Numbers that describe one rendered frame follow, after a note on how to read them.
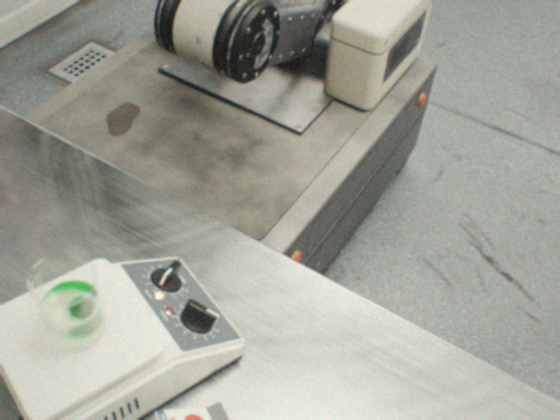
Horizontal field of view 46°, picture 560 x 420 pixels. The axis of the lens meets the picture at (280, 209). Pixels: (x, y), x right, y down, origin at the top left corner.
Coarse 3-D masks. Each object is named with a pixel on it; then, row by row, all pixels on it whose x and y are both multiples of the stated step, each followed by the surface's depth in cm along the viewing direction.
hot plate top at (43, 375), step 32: (0, 320) 57; (32, 320) 57; (128, 320) 57; (0, 352) 55; (32, 352) 55; (64, 352) 55; (96, 352) 55; (128, 352) 55; (160, 352) 55; (32, 384) 53; (64, 384) 53; (96, 384) 53; (32, 416) 51
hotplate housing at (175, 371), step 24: (168, 336) 59; (168, 360) 57; (192, 360) 58; (216, 360) 61; (120, 384) 55; (144, 384) 56; (168, 384) 59; (192, 384) 62; (96, 408) 54; (120, 408) 56; (144, 408) 59
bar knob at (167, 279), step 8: (176, 264) 65; (152, 272) 65; (160, 272) 65; (168, 272) 63; (176, 272) 65; (152, 280) 64; (160, 280) 63; (168, 280) 63; (176, 280) 65; (160, 288) 63; (168, 288) 64; (176, 288) 64
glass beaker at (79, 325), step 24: (48, 264) 53; (72, 264) 54; (48, 288) 54; (96, 288) 52; (48, 312) 51; (72, 312) 51; (96, 312) 53; (48, 336) 55; (72, 336) 53; (96, 336) 55
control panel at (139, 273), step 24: (120, 264) 64; (144, 264) 66; (168, 264) 67; (144, 288) 63; (192, 288) 66; (168, 312) 61; (216, 312) 65; (192, 336) 60; (216, 336) 62; (240, 336) 63
